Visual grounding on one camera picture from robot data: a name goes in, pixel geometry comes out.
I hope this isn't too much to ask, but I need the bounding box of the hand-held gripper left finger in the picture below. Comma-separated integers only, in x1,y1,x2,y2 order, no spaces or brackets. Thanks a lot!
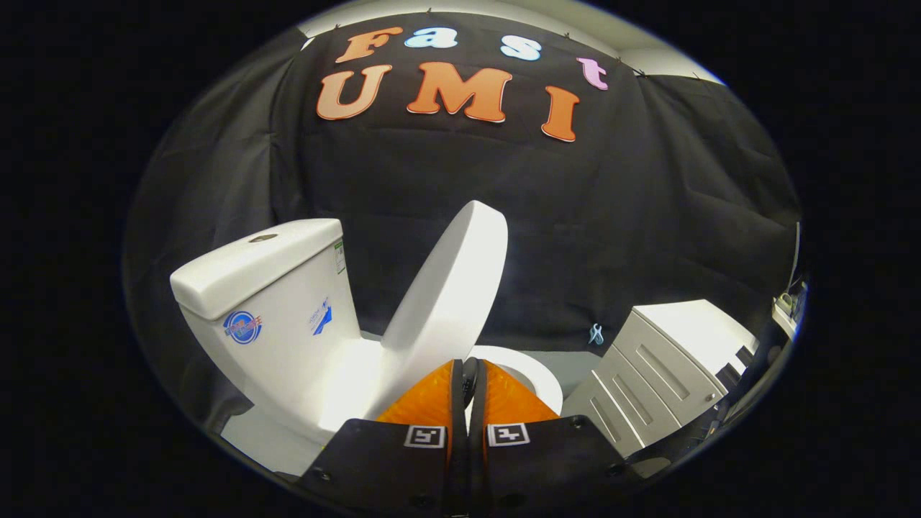
296,358,470,517

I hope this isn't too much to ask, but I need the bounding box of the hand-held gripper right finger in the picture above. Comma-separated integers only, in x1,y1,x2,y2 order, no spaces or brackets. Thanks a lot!
469,358,646,517

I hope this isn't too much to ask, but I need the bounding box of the white toilet lid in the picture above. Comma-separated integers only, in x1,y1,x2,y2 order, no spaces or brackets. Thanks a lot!
363,200,509,422

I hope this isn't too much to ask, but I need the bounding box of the white toilet seat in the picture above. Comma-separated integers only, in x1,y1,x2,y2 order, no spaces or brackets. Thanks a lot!
466,345,564,417

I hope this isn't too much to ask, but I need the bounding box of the white ceramic toilet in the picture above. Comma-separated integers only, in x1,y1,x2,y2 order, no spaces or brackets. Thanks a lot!
170,218,566,477

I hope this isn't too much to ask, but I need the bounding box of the black backdrop cloth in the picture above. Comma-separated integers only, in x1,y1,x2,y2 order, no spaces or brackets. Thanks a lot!
126,11,803,432

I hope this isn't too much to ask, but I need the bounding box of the white drawer cabinet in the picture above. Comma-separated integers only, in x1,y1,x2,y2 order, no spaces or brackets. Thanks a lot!
561,299,760,458

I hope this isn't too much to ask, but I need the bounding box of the white wall shelf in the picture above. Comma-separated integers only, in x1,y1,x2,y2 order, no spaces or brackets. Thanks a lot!
772,296,805,340

